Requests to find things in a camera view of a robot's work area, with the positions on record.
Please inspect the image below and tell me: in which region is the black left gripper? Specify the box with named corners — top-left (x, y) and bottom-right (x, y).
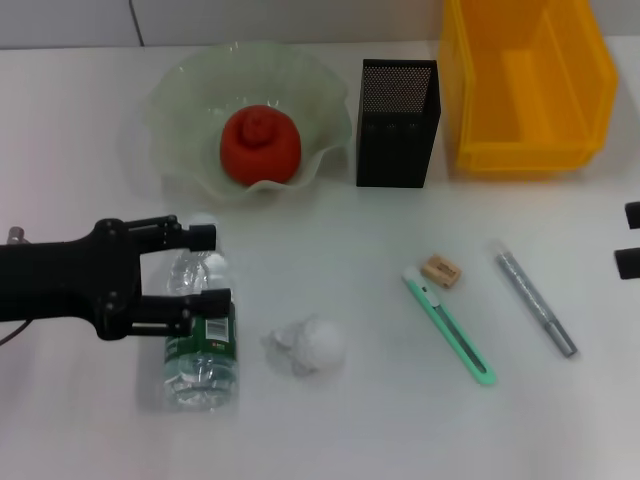
top-left (0, 214), bottom-right (234, 343)

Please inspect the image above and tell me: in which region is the clear water bottle green label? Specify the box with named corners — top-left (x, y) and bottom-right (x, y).
top-left (163, 213), bottom-right (241, 414)

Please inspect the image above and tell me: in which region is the red-orange fruit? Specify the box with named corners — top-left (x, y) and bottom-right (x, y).
top-left (219, 104), bottom-right (304, 189)

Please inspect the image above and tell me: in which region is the white paper ball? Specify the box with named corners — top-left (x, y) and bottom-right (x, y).
top-left (259, 313), bottom-right (348, 379)

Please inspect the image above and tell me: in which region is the green utility knife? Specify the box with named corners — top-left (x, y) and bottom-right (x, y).
top-left (402, 266), bottom-right (498, 389)

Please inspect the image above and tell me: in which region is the silver pen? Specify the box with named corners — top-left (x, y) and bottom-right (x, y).
top-left (491, 239), bottom-right (580, 358)

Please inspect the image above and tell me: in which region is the green wavy glass fruit bowl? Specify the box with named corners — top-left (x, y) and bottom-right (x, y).
top-left (142, 42), bottom-right (351, 209)

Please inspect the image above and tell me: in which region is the beige eraser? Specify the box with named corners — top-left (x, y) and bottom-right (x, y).
top-left (419, 254), bottom-right (462, 290)

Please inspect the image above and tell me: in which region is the black mesh pen holder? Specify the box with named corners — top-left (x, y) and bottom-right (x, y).
top-left (354, 58), bottom-right (444, 189)

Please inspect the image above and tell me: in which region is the yellow plastic bin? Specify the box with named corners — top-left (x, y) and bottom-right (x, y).
top-left (438, 0), bottom-right (620, 174)

